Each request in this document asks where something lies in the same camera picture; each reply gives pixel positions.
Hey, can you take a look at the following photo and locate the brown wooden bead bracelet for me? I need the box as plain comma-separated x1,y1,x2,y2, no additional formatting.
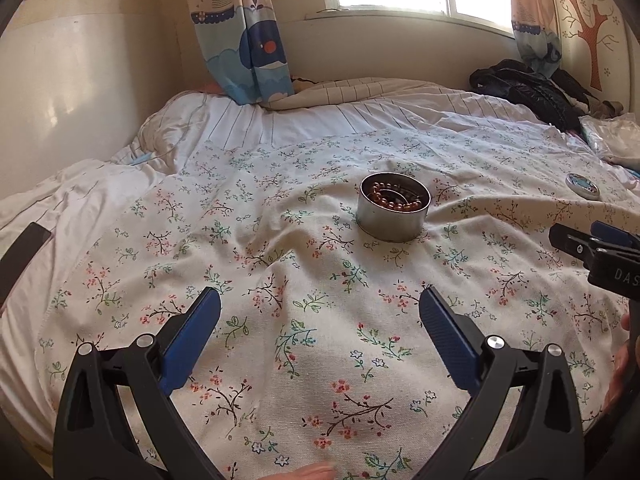
368,180,424,213

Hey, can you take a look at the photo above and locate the person's right hand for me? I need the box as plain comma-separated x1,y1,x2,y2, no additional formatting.
603,337,639,411

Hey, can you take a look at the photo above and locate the person's left hand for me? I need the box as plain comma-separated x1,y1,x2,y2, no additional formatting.
264,462,336,480

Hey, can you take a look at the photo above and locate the round blue tin lid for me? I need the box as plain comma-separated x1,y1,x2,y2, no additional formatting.
565,172,601,202

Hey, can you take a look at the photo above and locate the clear plastic bag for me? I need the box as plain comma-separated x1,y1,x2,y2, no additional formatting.
580,113,640,170

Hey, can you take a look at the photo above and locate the black jacket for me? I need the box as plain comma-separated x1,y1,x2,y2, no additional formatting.
469,58,624,132

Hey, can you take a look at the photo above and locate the round silver metal tin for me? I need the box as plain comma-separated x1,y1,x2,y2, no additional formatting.
356,172,432,243

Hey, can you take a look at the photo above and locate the pink blue curtain right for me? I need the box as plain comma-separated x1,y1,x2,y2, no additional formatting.
511,0,562,78

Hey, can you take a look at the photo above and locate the floral bed cloth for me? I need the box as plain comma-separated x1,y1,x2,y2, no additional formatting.
37,139,639,479

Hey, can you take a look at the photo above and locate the beige striped pillow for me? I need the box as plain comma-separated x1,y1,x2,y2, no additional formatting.
262,77,436,112

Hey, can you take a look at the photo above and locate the sailboat whale curtain left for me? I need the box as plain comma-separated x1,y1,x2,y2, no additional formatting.
188,0,294,104

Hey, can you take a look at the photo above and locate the black strap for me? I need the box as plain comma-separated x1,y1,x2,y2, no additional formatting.
0,221,53,311

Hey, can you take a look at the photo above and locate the red tree wall decal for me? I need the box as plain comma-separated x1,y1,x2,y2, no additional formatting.
558,0,622,91

